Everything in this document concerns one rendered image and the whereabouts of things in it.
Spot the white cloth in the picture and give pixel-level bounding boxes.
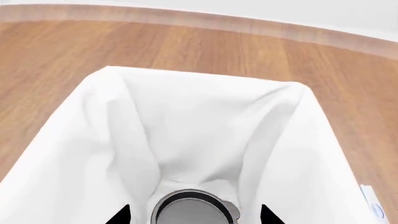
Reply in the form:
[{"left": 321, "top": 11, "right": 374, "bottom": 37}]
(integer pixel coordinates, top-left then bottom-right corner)
[{"left": 0, "top": 65, "right": 389, "bottom": 224}]

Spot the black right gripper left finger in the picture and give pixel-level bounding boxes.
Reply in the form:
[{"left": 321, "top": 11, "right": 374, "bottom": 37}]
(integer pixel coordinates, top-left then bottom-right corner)
[{"left": 105, "top": 203, "right": 131, "bottom": 224}]

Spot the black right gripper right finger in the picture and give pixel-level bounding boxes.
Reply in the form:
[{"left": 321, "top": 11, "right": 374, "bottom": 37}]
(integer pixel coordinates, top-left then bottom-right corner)
[{"left": 261, "top": 203, "right": 288, "bottom": 224}]

